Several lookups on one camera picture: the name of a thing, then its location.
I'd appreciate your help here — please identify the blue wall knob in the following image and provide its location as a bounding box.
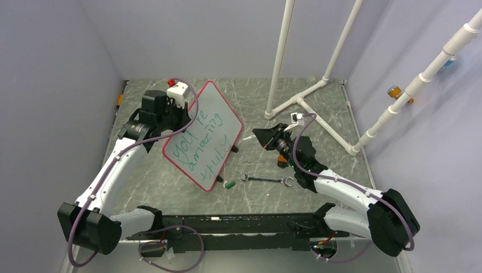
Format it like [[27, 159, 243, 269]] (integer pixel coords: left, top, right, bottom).
[[443, 55, 456, 67]]

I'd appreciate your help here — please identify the orange wall knob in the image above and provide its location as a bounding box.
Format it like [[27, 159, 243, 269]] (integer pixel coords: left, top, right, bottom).
[[387, 86, 402, 100]]

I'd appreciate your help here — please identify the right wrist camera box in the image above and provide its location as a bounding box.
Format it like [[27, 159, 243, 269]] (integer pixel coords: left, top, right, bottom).
[[284, 113, 305, 132]]

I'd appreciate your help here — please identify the pink framed whiteboard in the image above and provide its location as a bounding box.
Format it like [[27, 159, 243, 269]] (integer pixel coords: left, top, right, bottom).
[[162, 80, 243, 192]]

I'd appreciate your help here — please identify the purple cable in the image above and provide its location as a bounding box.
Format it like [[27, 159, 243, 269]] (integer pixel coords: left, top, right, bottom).
[[68, 78, 206, 273], [292, 113, 415, 264]]

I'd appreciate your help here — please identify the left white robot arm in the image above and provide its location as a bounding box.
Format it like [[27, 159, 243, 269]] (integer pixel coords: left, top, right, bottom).
[[57, 87, 191, 255]]

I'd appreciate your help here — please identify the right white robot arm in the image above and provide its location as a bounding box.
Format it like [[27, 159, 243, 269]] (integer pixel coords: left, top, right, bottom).
[[252, 123, 420, 257]]

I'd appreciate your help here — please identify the white pvc pipe frame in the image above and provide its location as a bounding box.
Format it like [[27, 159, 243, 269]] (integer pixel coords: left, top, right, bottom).
[[264, 1, 481, 156]]

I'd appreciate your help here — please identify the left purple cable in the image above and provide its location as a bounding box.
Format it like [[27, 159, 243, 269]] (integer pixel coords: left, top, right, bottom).
[[68, 78, 206, 273]]

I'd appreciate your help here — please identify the green marker cap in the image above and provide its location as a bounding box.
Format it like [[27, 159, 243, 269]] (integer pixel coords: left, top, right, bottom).
[[225, 181, 236, 189]]

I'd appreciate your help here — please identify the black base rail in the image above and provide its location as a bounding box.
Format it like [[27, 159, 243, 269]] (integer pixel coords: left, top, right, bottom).
[[128, 213, 348, 254]]

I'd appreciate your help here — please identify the green whiteboard marker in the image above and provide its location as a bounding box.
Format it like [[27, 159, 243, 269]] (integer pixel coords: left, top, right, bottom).
[[242, 135, 255, 141]]

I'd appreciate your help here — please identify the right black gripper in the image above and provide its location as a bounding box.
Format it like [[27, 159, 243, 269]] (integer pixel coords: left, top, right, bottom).
[[253, 123, 300, 171]]

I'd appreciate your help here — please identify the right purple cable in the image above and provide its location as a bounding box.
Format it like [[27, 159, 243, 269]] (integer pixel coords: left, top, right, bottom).
[[292, 113, 415, 264]]

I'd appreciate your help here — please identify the silver open end wrench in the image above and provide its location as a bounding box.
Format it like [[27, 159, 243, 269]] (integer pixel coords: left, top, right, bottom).
[[238, 172, 294, 187]]

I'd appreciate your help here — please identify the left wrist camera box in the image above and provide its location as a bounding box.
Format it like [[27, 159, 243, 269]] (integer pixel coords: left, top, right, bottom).
[[167, 82, 189, 108]]

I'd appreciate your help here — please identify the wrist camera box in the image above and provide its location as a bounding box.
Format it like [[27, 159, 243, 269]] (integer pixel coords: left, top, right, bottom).
[[284, 113, 305, 132], [167, 82, 189, 108]]

